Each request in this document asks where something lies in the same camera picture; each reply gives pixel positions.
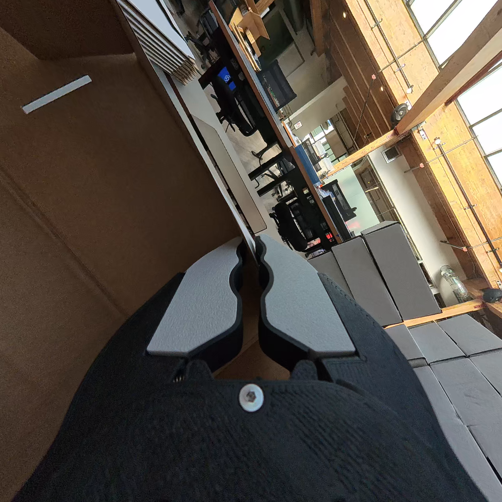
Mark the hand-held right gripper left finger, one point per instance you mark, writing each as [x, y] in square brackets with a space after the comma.
[196, 310]

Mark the white wall vent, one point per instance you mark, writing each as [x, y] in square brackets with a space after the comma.
[390, 154]

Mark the black mesh office chair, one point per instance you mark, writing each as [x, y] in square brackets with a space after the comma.
[235, 106]
[292, 223]

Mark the open brown cardboard box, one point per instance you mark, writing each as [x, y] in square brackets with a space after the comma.
[249, 19]

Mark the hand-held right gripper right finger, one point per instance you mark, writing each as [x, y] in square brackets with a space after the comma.
[302, 310]

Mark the black round speaker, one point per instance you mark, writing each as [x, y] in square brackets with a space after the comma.
[492, 295]
[401, 111]

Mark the silver air duct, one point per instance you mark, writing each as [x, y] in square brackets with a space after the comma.
[453, 282]

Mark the grey wood-edged desk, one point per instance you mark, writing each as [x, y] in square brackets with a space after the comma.
[251, 74]
[313, 188]

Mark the white cardboard box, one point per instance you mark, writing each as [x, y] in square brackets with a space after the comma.
[109, 204]

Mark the blue flat box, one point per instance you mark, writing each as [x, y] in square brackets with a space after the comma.
[306, 157]

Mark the stack of flat cardboard sheets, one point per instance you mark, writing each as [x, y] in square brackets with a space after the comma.
[160, 35]

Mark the stack of white folded boxes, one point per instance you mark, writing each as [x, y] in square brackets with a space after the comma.
[392, 274]

